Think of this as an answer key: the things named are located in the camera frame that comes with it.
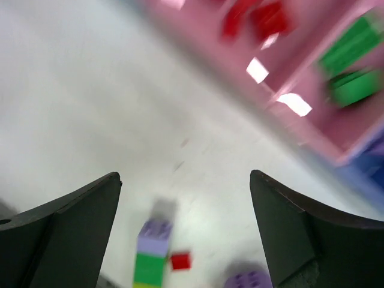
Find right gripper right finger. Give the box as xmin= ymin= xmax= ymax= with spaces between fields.
xmin=250 ymin=170 xmax=383 ymax=287

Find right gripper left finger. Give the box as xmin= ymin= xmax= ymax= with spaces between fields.
xmin=1 ymin=172 xmax=122 ymax=287

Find long green lego stack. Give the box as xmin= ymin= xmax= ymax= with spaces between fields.
xmin=133 ymin=197 xmax=178 ymax=288

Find green lego plate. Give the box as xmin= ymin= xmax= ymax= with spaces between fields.
xmin=327 ymin=69 xmax=383 ymax=107

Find green lego brick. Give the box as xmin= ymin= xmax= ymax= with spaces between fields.
xmin=318 ymin=10 xmax=383 ymax=77

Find purple paw lego piece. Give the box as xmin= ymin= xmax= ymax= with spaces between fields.
xmin=223 ymin=270 xmax=273 ymax=288

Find purple blue bin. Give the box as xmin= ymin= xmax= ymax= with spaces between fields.
xmin=339 ymin=130 xmax=383 ymax=193

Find tiny red lego piece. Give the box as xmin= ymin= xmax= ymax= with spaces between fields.
xmin=170 ymin=252 xmax=191 ymax=271

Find small pink bin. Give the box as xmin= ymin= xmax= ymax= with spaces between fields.
xmin=267 ymin=1 xmax=383 ymax=163

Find large pink bin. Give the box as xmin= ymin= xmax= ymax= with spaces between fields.
xmin=143 ymin=0 xmax=370 ymax=100

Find red lego pieces in bin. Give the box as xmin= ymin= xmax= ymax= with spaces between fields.
xmin=220 ymin=0 xmax=295 ymax=41

